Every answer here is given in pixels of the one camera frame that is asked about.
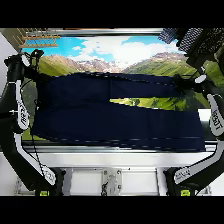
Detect heap of clothes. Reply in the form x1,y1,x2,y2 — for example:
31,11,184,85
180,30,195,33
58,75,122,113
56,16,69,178
176,28,224,78

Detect brown clothes hanger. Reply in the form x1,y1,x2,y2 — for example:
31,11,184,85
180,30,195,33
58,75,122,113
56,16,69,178
17,28,62,50

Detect black cable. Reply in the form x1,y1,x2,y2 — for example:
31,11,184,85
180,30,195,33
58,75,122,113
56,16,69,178
19,49,46,178

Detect navy blue pants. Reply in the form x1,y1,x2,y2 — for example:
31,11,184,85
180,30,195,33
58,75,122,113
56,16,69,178
29,71,207,153

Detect silver frame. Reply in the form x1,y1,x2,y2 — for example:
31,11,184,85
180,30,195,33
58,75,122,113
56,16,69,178
13,28,214,197

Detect dark blue checked garment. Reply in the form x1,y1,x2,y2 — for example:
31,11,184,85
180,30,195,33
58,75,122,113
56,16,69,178
157,28,180,45

